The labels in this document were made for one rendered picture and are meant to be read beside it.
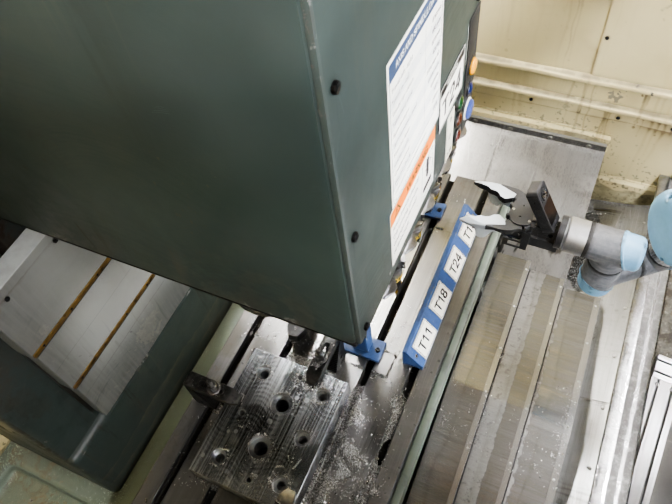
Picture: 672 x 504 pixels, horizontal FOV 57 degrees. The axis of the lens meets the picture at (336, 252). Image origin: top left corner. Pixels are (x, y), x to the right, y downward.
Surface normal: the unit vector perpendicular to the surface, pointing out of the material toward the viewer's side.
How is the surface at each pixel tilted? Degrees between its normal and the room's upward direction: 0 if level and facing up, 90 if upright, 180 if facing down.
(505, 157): 24
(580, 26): 90
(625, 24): 90
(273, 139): 90
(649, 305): 0
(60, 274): 90
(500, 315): 7
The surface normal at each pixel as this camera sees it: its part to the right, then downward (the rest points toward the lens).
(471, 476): -0.15, -0.46
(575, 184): -0.26, -0.20
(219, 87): -0.41, 0.78
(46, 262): 0.91, 0.28
